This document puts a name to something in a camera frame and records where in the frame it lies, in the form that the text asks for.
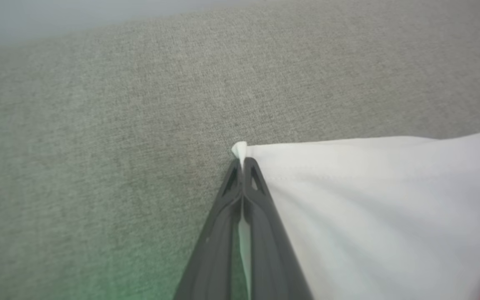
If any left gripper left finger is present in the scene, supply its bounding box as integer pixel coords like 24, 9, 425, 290
173, 160, 243, 300

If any red and white shirt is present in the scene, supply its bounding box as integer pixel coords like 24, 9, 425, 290
231, 129, 480, 300

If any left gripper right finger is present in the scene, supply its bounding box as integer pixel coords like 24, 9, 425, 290
244, 157, 313, 300

